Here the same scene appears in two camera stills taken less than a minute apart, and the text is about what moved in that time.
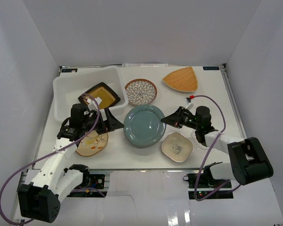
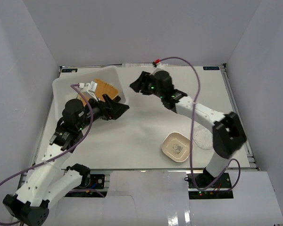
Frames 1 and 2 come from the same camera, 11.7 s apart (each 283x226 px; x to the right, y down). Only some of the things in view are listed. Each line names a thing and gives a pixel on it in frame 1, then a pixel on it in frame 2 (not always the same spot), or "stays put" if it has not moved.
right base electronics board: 209,189 stays put
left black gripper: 104,120 to 107,107
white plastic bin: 67,89 stays put
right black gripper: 175,119 to 145,78
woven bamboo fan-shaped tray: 184,79 to 104,88
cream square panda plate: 177,147 stays put
